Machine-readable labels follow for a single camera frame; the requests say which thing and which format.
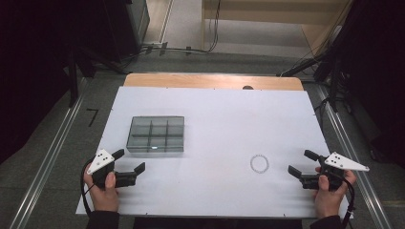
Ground black floor cables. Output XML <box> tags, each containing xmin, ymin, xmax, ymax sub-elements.
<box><xmin>122</xmin><ymin>0</ymin><xmax>223</xmax><ymax>70</ymax></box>

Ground metal floor rail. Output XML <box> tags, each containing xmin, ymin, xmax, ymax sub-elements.
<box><xmin>314</xmin><ymin>83</ymin><xmax>394</xmax><ymax>229</ymax></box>
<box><xmin>9</xmin><ymin>76</ymin><xmax>91</xmax><ymax>229</ymax></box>

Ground wooden table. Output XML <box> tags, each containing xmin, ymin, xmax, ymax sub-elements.
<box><xmin>122</xmin><ymin>73</ymin><xmax>306</xmax><ymax>92</ymax></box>

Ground dark curtain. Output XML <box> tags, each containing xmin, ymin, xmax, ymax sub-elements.
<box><xmin>0</xmin><ymin>0</ymin><xmax>135</xmax><ymax>165</ymax></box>
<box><xmin>328</xmin><ymin>0</ymin><xmax>405</xmax><ymax>170</ymax></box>

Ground beige wooden shelf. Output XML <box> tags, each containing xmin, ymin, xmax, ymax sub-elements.
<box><xmin>201</xmin><ymin>0</ymin><xmax>352</xmax><ymax>59</ymax></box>

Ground grey cabinet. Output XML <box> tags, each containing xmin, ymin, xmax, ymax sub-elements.
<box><xmin>124</xmin><ymin>0</ymin><xmax>151</xmax><ymax>50</ymax></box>

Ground left hand-held gripper black cable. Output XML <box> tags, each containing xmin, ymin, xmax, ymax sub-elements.
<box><xmin>79</xmin><ymin>156</ymin><xmax>97</xmax><ymax>216</ymax></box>

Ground white table board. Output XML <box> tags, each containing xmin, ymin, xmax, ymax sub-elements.
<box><xmin>75</xmin><ymin>86</ymin><xmax>354</xmax><ymax>220</ymax></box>

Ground clear beaded bracelet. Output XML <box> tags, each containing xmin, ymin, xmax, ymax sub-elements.
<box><xmin>249</xmin><ymin>154</ymin><xmax>270</xmax><ymax>175</ymax></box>

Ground black metal stand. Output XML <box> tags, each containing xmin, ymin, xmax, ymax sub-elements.
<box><xmin>62</xmin><ymin>44</ymin><xmax>129</xmax><ymax>109</ymax></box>
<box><xmin>276</xmin><ymin>30</ymin><xmax>354</xmax><ymax>113</ymax></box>

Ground person's right hand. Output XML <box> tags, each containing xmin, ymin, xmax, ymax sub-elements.
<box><xmin>312</xmin><ymin>166</ymin><xmax>358</xmax><ymax>219</ymax></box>

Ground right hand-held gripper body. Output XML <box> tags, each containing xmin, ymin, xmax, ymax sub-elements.
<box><xmin>300</xmin><ymin>151</ymin><xmax>371</xmax><ymax>192</ymax></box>

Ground hand-held gripper black cable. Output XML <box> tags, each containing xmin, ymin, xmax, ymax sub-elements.
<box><xmin>341</xmin><ymin>176</ymin><xmax>356</xmax><ymax>229</ymax></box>
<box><xmin>79</xmin><ymin>156</ymin><xmax>97</xmax><ymax>216</ymax></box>

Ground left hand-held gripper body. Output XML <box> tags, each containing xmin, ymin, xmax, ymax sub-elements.
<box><xmin>86</xmin><ymin>148</ymin><xmax>138</xmax><ymax>189</ymax></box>

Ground right hand-held gripper black cable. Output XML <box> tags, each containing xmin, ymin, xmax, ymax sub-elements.
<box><xmin>341</xmin><ymin>176</ymin><xmax>356</xmax><ymax>229</ymax></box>

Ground person's left hand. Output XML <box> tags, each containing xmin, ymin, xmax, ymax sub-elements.
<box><xmin>83</xmin><ymin>163</ymin><xmax>120</xmax><ymax>213</ymax></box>

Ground clear plastic compartment box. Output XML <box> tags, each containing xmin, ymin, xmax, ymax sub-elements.
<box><xmin>125</xmin><ymin>115</ymin><xmax>186</xmax><ymax>154</ymax></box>

